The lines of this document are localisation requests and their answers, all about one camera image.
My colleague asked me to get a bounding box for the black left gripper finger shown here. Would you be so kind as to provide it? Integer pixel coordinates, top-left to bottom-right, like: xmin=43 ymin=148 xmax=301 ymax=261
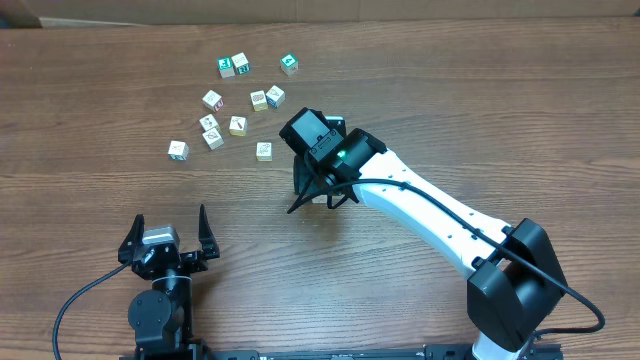
xmin=198 ymin=204 xmax=220 ymax=259
xmin=118 ymin=214 xmax=145 ymax=263

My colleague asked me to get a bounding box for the wooden block red number 3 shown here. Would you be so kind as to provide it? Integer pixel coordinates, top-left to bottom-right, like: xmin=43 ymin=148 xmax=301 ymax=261
xmin=312 ymin=196 xmax=327 ymax=204

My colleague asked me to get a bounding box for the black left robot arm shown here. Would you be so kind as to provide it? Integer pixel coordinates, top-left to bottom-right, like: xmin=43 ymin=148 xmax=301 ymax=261
xmin=118 ymin=207 xmax=220 ymax=359

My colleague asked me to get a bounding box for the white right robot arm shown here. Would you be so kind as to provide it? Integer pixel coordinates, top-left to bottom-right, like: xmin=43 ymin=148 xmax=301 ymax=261
xmin=294 ymin=148 xmax=568 ymax=359

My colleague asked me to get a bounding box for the wooden block yellow letter L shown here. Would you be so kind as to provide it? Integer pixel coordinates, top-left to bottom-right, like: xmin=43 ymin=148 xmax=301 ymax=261
xmin=256 ymin=142 xmax=273 ymax=161

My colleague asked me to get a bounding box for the wooden block blue letter M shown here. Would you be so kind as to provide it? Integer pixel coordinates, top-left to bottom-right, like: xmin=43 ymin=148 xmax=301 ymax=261
xmin=265 ymin=85 xmax=286 ymax=108

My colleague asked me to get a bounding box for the wooden block yellow letter B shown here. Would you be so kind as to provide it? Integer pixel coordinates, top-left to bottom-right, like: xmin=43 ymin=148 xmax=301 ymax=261
xmin=229 ymin=116 xmax=248 ymax=136

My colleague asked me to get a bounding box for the wooden block yellow oval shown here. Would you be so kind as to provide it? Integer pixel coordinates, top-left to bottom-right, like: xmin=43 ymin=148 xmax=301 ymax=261
xmin=250 ymin=90 xmax=268 ymax=112

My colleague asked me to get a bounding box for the wooden block green J side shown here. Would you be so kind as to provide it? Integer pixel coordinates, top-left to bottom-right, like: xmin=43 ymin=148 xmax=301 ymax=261
xmin=167 ymin=140 xmax=189 ymax=161

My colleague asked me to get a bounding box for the wooden block number 2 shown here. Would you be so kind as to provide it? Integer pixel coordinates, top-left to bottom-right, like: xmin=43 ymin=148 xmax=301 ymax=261
xmin=202 ymin=128 xmax=224 ymax=150

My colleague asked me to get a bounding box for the wooden block yellow sided small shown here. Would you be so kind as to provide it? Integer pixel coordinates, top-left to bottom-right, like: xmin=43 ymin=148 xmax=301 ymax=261
xmin=199 ymin=114 xmax=220 ymax=132

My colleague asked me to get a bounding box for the wooden block green number 4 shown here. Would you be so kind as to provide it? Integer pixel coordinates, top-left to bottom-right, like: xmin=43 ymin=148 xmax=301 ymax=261
xmin=280 ymin=53 xmax=299 ymax=76

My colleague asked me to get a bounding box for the wooden block red letter U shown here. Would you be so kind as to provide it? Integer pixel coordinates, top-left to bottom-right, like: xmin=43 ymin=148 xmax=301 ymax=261
xmin=202 ymin=90 xmax=224 ymax=112

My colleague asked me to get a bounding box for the wooden block teal letter R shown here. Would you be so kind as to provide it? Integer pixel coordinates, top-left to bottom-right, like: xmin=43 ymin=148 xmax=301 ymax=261
xmin=231 ymin=52 xmax=251 ymax=75

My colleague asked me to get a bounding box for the wooden block green top J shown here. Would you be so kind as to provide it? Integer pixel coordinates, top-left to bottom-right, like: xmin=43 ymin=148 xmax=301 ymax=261
xmin=217 ymin=57 xmax=235 ymax=78

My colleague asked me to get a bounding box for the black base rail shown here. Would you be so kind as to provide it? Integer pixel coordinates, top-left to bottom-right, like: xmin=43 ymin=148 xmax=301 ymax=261
xmin=119 ymin=341 xmax=565 ymax=360

